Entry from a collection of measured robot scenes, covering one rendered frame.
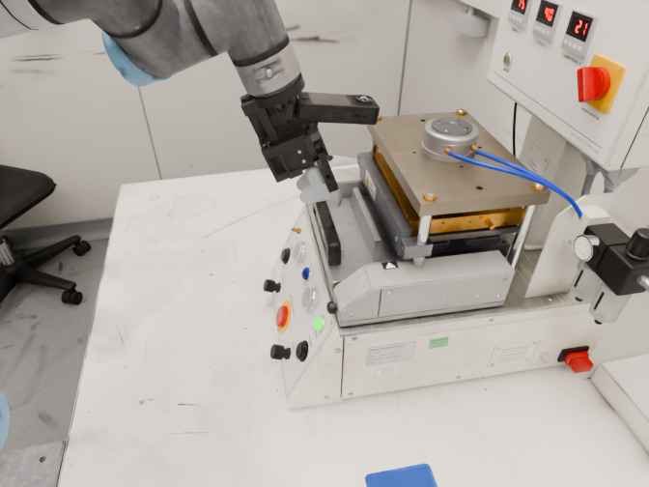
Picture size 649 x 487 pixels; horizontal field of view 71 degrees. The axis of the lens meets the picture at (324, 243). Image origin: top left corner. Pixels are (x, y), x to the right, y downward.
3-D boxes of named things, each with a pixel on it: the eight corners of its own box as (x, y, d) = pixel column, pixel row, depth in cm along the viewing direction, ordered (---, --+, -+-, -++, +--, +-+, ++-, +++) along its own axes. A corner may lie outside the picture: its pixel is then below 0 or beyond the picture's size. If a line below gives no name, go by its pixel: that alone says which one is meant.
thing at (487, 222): (461, 165, 84) (471, 116, 78) (522, 239, 67) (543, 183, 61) (370, 173, 81) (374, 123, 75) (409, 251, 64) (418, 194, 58)
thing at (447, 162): (488, 154, 87) (505, 86, 79) (589, 258, 63) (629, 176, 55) (363, 164, 84) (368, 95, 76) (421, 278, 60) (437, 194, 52)
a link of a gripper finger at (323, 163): (324, 182, 69) (303, 132, 63) (334, 177, 69) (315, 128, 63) (329, 199, 65) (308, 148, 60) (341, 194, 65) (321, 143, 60)
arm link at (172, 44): (68, -9, 47) (164, -53, 46) (128, 46, 58) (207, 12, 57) (89, 59, 46) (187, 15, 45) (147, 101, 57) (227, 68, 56)
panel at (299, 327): (270, 277, 99) (305, 209, 89) (286, 399, 76) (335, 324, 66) (262, 275, 98) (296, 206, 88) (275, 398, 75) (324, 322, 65)
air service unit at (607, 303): (568, 271, 68) (606, 186, 59) (636, 348, 57) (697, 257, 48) (536, 274, 67) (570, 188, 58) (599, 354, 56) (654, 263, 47)
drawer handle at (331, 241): (324, 210, 81) (324, 190, 78) (341, 265, 69) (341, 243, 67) (312, 211, 81) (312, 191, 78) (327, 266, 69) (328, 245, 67)
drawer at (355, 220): (458, 202, 90) (465, 167, 85) (514, 277, 73) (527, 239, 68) (309, 216, 86) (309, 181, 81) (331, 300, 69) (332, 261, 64)
